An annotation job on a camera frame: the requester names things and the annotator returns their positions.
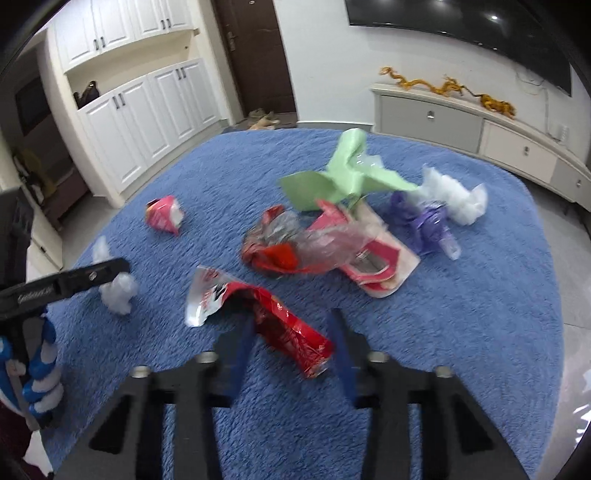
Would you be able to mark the small pink wrapper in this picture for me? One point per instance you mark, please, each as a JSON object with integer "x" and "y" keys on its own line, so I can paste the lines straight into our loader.
{"x": 164, "y": 214}

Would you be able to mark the golden dragon figurine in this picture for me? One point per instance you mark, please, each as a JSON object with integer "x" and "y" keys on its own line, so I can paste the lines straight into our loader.
{"x": 449, "y": 86}

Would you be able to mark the pink white package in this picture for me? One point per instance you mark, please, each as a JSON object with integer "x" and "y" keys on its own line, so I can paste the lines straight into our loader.
{"x": 384, "y": 265}

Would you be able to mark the small purple plastic wrapper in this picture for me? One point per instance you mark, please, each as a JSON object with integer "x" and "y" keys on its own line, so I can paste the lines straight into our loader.
{"x": 429, "y": 225}

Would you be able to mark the white crumpled tissue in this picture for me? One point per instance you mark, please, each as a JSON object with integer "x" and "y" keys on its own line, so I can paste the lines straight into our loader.
{"x": 117, "y": 294}

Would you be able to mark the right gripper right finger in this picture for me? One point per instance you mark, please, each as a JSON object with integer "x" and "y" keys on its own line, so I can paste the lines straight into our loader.
{"x": 458, "y": 440}

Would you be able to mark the golden tiger figurine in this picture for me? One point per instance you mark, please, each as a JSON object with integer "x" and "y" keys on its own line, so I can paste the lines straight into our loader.
{"x": 490, "y": 103}

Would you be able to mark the white cabinet doors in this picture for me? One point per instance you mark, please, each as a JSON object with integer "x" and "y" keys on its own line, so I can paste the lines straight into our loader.
{"x": 129, "y": 89}

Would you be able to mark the dark brown entrance door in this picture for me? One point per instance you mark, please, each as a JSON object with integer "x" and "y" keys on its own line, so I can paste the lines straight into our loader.
{"x": 251, "y": 35}

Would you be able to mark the red foil wrapper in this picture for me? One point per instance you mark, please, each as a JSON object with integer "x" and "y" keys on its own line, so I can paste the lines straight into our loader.
{"x": 278, "y": 244}

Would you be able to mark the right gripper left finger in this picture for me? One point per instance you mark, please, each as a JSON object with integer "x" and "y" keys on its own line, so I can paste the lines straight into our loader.
{"x": 125, "y": 438}

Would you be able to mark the blue fuzzy blanket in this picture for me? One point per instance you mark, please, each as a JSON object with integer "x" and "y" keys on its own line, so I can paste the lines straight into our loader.
{"x": 493, "y": 315}

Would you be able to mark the white crumpled plastic bag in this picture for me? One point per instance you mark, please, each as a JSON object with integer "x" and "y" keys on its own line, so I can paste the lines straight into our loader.
{"x": 464, "y": 206}

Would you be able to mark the grey white TV cabinet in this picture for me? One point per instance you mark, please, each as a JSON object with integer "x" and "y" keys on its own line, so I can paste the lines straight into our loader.
{"x": 469, "y": 129}

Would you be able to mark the black wall television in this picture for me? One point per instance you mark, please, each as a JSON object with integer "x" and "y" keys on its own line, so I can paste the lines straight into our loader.
{"x": 505, "y": 27}

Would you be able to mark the pair of slippers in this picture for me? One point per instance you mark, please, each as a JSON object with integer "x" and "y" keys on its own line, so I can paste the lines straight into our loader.
{"x": 261, "y": 120}

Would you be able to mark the red snack wrapper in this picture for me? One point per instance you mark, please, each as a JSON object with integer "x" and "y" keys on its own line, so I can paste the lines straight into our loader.
{"x": 211, "y": 289}

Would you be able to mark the green crumpled paper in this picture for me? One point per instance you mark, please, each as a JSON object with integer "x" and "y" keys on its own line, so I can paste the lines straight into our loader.
{"x": 350, "y": 174}

